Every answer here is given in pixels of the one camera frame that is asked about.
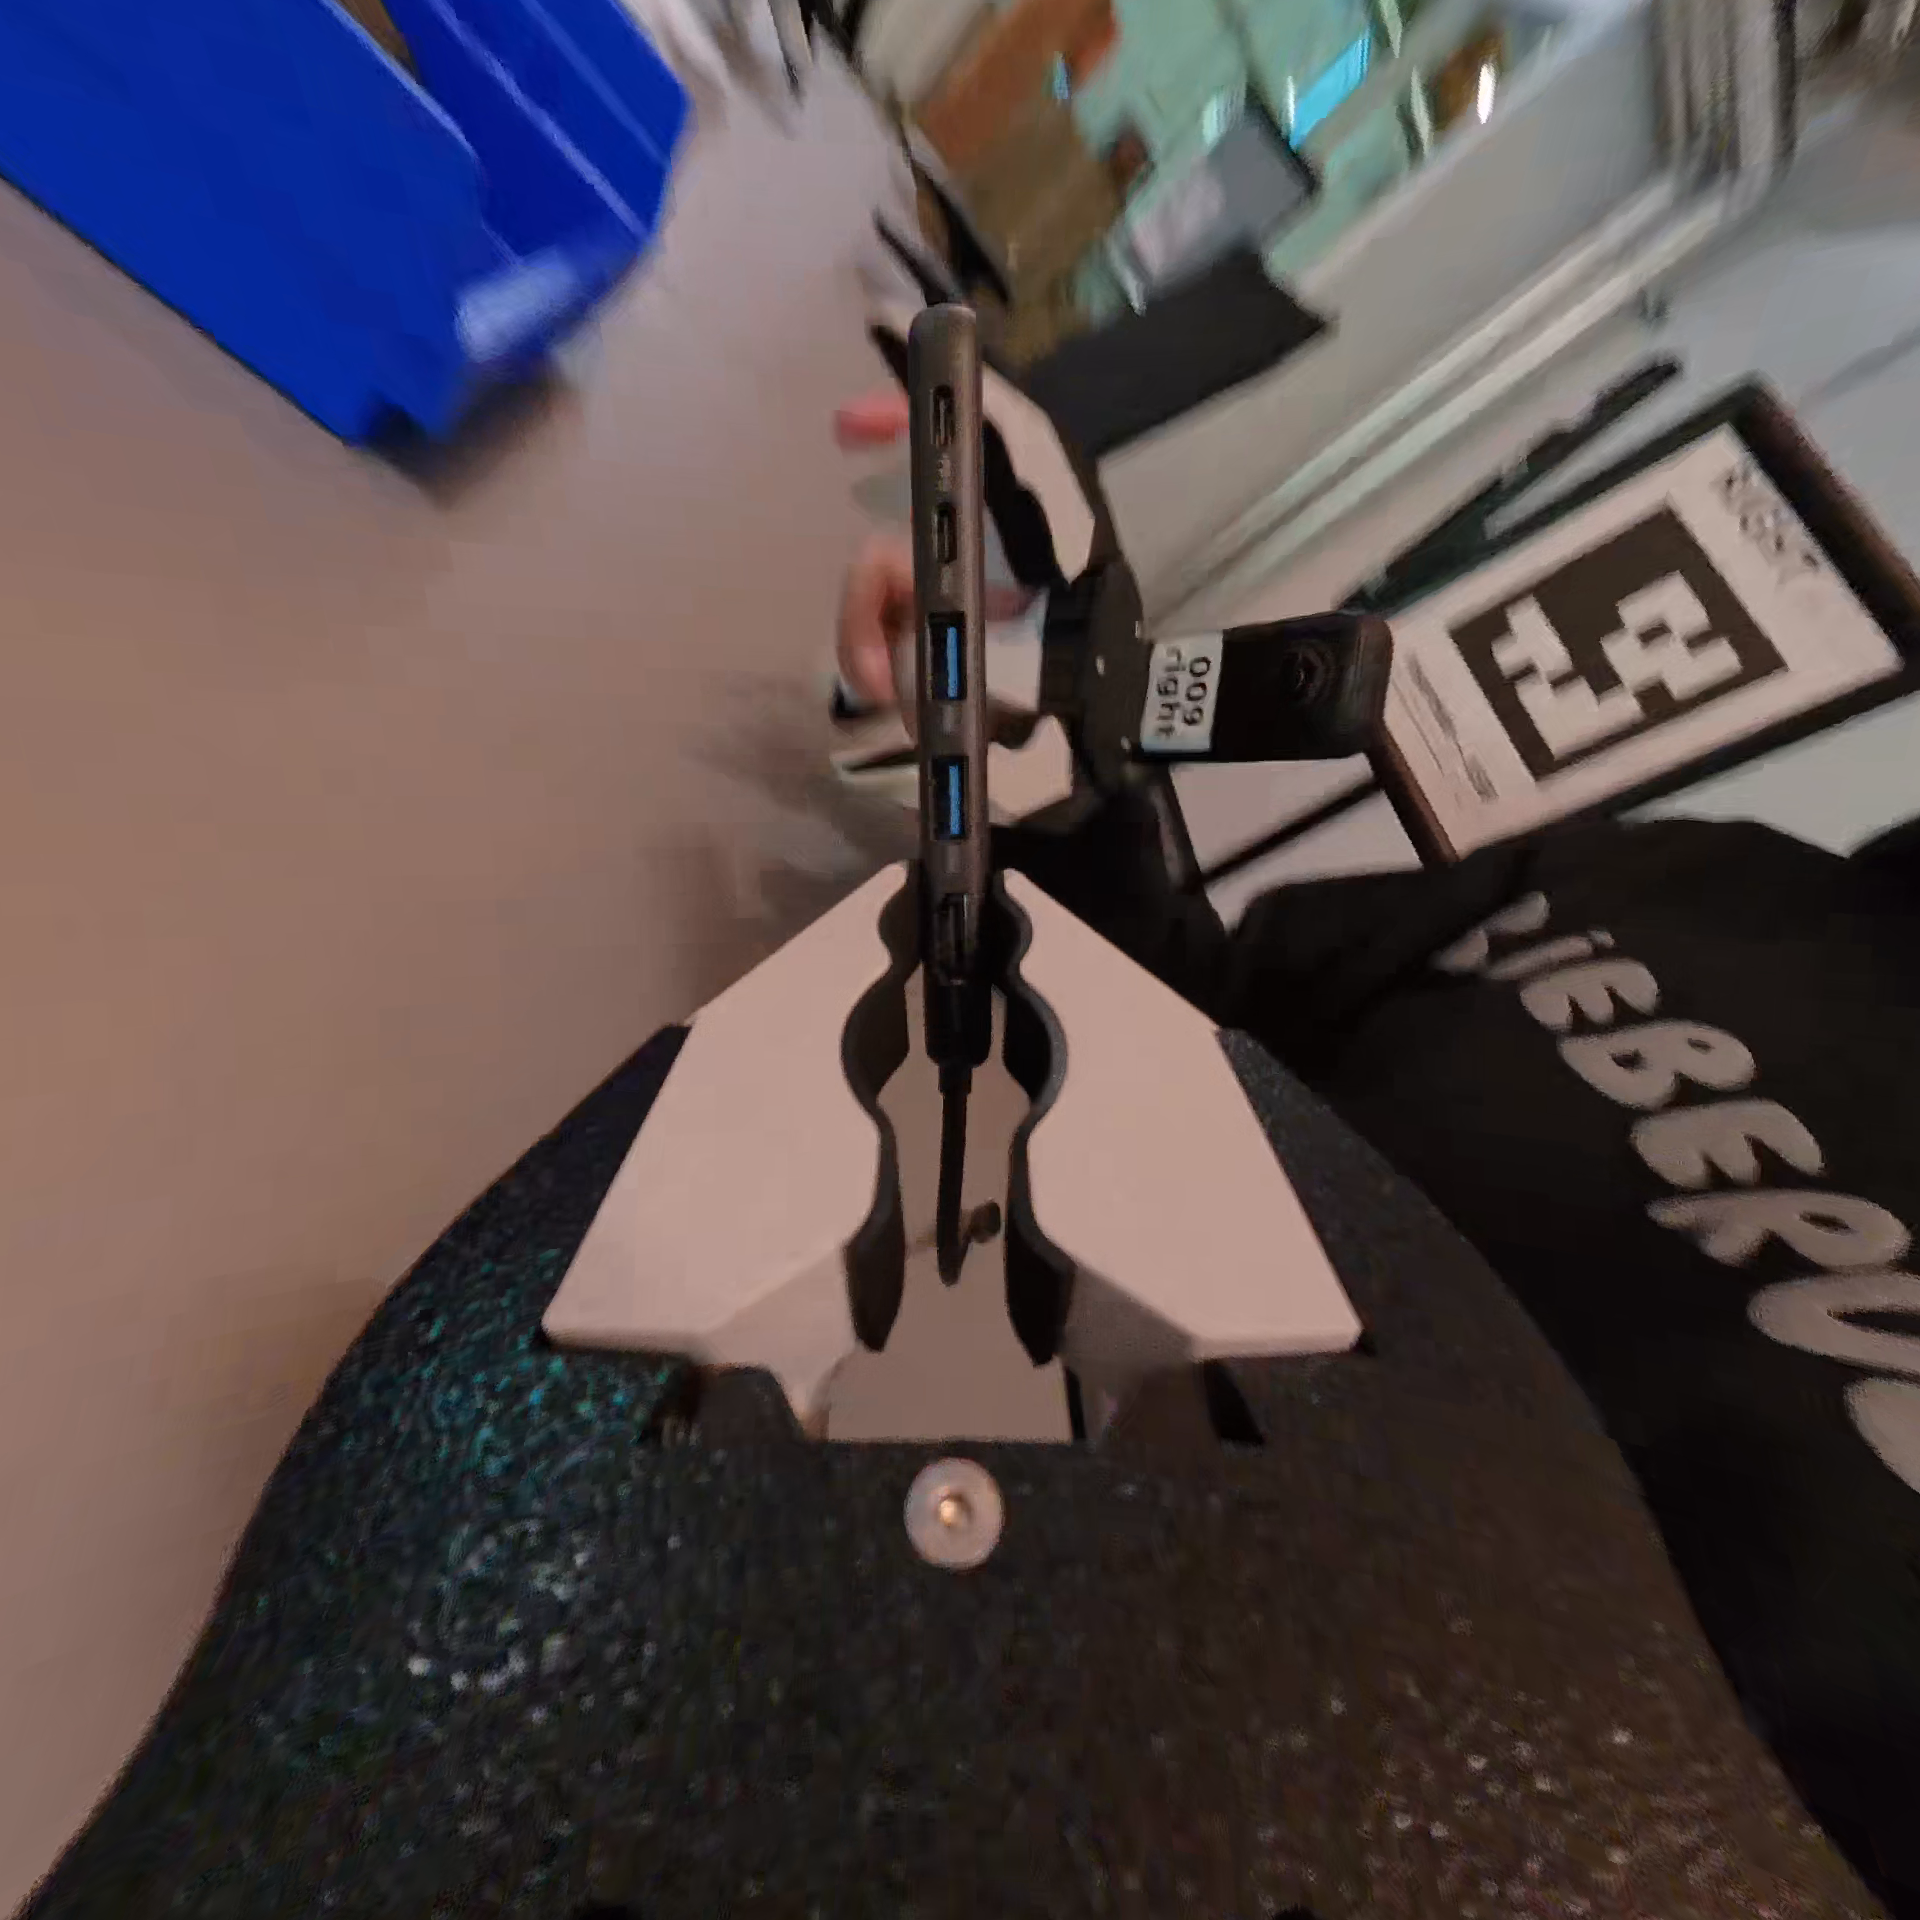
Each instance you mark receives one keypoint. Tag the person's black printed sweatshirt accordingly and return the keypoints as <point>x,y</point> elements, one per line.
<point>1530,1230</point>

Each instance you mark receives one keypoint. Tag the dark grey usb hub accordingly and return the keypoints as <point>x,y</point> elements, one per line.
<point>949,781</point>

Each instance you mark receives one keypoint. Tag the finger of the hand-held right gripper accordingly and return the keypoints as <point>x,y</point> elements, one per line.
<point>1059,482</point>
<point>1036,773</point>

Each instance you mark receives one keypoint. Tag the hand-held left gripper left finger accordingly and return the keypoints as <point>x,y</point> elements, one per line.
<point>721,1185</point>

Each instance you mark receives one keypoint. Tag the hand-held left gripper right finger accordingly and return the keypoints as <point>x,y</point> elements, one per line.
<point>1185,1201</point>

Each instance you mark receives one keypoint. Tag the dark blurred panel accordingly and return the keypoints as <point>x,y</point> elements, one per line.
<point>1185,347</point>

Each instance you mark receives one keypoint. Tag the blue plastic bin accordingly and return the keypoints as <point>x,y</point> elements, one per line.
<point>300,195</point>

